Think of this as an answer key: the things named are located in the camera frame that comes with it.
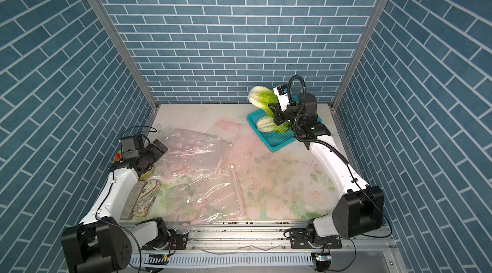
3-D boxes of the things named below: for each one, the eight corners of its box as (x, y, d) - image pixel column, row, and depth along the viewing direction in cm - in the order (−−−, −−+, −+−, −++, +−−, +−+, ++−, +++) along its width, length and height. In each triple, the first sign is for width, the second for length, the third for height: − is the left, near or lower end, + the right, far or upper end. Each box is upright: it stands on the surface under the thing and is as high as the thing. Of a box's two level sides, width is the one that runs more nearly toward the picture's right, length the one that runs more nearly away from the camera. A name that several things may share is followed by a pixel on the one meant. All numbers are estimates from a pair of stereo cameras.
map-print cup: (133, 216, 81) (129, 214, 78) (146, 182, 90) (143, 179, 88) (150, 216, 81) (146, 214, 78) (161, 182, 91) (158, 179, 88)
